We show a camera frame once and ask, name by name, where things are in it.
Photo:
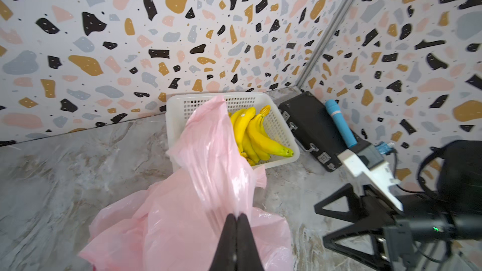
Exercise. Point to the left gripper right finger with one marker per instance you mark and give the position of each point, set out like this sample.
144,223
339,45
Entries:
247,256

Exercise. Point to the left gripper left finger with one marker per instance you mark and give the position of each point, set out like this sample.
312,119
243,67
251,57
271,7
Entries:
225,257

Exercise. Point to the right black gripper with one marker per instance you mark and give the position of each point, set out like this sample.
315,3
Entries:
384,242

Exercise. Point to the pink plastic bag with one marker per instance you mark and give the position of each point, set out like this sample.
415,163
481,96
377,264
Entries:
176,224

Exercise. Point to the yellow banana bunch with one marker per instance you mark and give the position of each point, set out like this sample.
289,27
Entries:
240,121
258,145

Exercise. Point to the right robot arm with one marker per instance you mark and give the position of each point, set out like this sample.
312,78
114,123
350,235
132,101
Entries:
451,211

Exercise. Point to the black case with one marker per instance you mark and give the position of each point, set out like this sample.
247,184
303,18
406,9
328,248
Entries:
314,128

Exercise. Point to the blue microphone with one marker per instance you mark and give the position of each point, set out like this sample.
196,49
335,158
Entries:
333,109

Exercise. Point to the white plastic basket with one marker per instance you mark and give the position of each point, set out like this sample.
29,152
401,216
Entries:
180,108

